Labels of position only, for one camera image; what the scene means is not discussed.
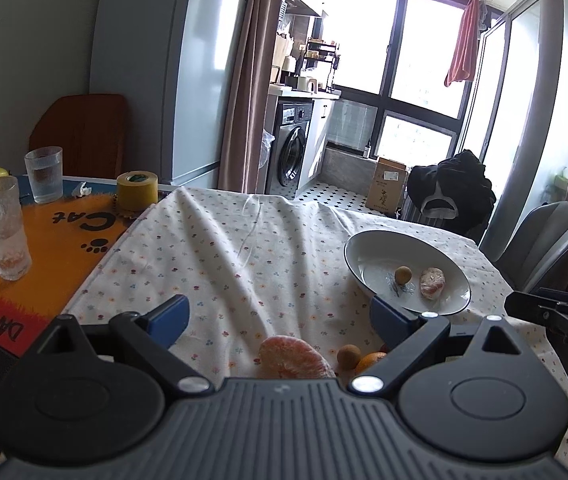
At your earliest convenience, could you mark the brown longan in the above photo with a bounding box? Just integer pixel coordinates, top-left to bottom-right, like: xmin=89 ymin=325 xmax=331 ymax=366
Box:
xmin=337 ymin=344 xmax=362 ymax=370
xmin=393 ymin=266 xmax=413 ymax=287

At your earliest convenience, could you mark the cardboard box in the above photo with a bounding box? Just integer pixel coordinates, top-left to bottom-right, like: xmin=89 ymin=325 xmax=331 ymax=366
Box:
xmin=366 ymin=157 xmax=406 ymax=214

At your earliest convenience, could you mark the black clothing pile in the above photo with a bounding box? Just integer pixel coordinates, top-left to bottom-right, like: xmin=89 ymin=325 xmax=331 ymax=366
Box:
xmin=401 ymin=150 xmax=496 ymax=244

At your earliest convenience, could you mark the large peeled pomelo segment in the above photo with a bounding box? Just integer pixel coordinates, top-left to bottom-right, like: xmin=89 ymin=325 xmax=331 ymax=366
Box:
xmin=259 ymin=335 xmax=336 ymax=379

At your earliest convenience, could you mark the pink hanging towel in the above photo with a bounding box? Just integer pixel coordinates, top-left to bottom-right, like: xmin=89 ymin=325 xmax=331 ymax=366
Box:
xmin=444 ymin=0 xmax=481 ymax=87

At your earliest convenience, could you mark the orange cat table mat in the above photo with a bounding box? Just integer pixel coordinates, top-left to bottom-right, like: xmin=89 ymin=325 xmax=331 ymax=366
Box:
xmin=0 ymin=174 xmax=175 ymax=386

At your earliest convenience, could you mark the white floral tablecloth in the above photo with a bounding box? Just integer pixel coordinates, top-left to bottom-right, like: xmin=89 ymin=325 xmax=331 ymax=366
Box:
xmin=60 ymin=185 xmax=568 ymax=476

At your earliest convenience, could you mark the orange tangerine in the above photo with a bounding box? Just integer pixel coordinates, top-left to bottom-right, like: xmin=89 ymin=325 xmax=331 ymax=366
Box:
xmin=354 ymin=351 xmax=386 ymax=375

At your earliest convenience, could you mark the brown curtain left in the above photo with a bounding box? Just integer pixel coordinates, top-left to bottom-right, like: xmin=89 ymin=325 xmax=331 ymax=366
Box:
xmin=218 ymin=0 xmax=282 ymax=193

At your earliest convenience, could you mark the white oval bowl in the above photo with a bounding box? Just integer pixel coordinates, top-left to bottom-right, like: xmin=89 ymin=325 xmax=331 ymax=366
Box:
xmin=343 ymin=230 xmax=471 ymax=315

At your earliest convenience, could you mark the near textured drinking glass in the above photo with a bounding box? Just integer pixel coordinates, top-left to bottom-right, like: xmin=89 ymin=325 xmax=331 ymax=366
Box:
xmin=0 ymin=176 xmax=32 ymax=282

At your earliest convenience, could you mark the yellow tape roll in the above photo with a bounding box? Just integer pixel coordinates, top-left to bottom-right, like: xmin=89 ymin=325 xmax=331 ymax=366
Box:
xmin=116 ymin=170 xmax=158 ymax=214

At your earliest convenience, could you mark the kitchen counter rack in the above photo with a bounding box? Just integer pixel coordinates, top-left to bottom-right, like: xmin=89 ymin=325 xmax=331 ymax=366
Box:
xmin=293 ymin=38 xmax=340 ymax=93

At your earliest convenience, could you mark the white refrigerator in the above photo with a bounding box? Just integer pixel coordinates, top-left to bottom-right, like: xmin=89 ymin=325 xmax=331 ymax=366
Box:
xmin=90 ymin=0 xmax=247 ymax=188

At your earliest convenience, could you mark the small peeled pomelo segment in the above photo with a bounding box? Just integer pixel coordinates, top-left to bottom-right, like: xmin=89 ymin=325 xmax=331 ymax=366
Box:
xmin=419 ymin=268 xmax=446 ymax=301

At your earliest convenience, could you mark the grey leather chair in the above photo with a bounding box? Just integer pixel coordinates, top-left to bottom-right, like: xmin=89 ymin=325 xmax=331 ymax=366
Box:
xmin=480 ymin=200 xmax=568 ymax=292

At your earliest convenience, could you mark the washing machine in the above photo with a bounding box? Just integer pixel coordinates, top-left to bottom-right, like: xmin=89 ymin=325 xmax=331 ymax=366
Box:
xmin=265 ymin=99 xmax=313 ymax=200

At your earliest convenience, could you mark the far drinking glass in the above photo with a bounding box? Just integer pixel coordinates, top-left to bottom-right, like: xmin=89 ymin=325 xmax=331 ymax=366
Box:
xmin=24 ymin=146 xmax=64 ymax=204

